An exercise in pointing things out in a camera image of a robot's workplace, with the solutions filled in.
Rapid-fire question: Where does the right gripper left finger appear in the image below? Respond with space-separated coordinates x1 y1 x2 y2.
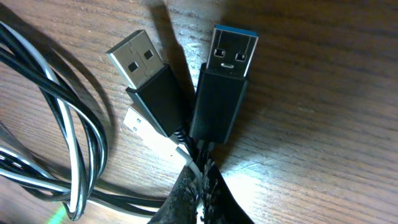
149 167 199 224

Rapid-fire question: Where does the white USB cable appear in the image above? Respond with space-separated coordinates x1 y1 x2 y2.
0 21 205 224

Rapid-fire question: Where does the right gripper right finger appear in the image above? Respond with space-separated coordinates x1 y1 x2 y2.
202 160 254 224

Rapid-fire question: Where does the black USB cable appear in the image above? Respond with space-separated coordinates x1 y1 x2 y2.
0 24 259 215
0 29 200 218

